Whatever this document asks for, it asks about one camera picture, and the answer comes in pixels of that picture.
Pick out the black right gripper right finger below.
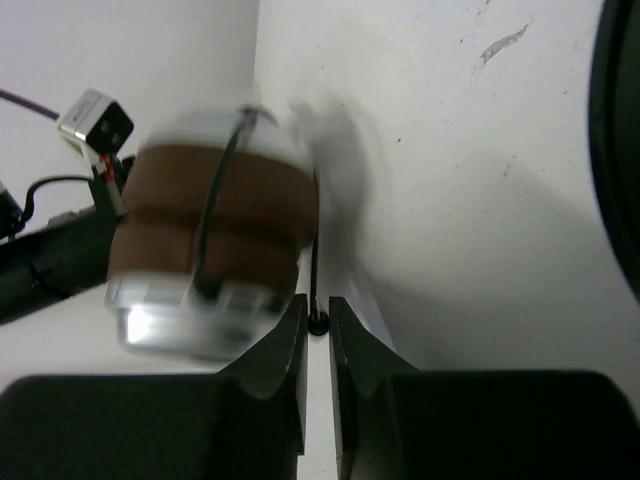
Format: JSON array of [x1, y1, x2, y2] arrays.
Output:
[[328, 297, 639, 479]]

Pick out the black Panasonic headphones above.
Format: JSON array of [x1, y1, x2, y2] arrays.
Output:
[[588, 1, 639, 293]]

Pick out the thin black headphone cable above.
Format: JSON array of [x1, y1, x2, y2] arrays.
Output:
[[192, 107, 331, 337]]

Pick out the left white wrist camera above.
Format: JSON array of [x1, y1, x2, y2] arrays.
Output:
[[56, 89, 134, 169]]

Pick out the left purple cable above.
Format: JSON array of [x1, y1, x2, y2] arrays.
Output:
[[0, 88, 62, 121]]

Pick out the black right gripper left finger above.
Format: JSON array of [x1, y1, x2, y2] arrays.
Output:
[[1, 294, 308, 479]]

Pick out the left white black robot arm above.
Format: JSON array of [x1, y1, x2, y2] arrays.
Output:
[[1, 180, 116, 324]]

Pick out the brown silver headphones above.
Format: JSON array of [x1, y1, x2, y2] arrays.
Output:
[[105, 105, 319, 364]]

